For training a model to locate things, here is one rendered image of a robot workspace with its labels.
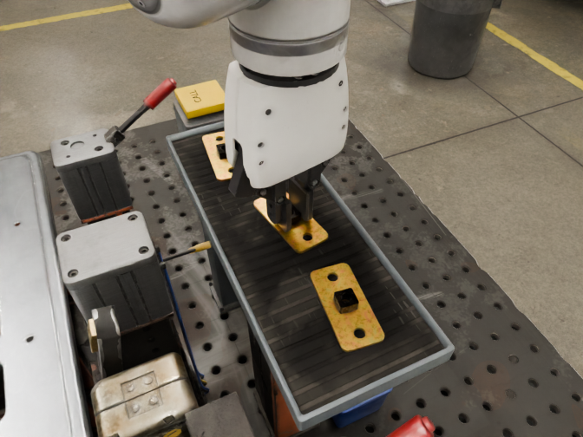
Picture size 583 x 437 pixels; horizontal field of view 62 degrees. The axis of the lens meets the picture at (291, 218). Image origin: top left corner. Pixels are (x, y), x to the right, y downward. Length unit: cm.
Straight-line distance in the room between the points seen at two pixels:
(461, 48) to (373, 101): 57
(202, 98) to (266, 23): 36
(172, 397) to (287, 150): 25
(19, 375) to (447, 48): 269
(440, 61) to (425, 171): 84
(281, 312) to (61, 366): 30
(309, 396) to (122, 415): 18
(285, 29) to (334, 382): 26
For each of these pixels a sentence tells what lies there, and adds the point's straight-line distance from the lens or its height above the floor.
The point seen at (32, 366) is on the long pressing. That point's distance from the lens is 65.
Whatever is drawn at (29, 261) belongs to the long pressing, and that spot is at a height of 100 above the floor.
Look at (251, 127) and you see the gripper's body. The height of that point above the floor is 130.
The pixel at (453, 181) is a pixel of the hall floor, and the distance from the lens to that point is 237.
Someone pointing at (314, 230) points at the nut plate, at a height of 116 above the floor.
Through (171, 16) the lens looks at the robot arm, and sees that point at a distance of 27.
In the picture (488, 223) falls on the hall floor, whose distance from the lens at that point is 223.
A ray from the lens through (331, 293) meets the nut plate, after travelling 43.
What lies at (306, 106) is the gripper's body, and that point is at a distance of 38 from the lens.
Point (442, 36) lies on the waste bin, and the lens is 295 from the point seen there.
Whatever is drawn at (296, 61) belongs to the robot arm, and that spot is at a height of 136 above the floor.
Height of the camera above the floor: 152
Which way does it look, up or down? 47 degrees down
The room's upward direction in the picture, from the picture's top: straight up
